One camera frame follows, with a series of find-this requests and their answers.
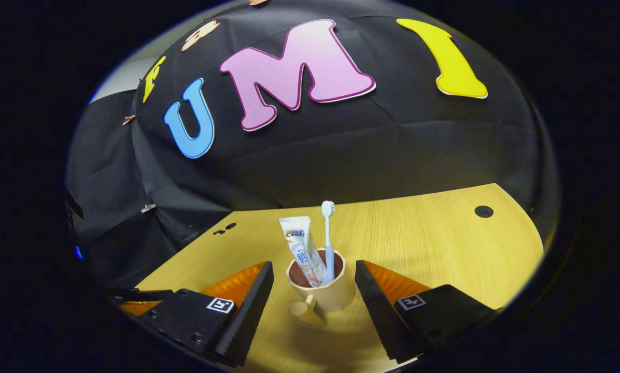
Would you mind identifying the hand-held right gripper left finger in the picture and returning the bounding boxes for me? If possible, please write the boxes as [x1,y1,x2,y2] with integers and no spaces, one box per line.
[134,261,275,368]

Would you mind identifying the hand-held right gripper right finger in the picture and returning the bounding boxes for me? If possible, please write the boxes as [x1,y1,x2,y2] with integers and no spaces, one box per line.
[355,260,499,363]

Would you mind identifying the beige cup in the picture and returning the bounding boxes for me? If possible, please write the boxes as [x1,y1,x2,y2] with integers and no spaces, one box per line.
[286,250,356,328]

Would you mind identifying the light blue toothbrush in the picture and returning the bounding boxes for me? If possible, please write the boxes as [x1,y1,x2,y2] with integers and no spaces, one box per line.
[321,201,336,283]

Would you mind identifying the white toothpaste tube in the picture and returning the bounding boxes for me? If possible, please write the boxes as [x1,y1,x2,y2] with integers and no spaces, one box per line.
[279,216,329,287]

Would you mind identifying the wooden desktop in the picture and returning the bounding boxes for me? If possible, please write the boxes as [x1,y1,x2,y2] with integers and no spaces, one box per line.
[134,182,545,373]

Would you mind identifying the black backdrop cloth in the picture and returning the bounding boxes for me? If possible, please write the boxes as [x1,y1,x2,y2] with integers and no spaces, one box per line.
[65,0,559,291]

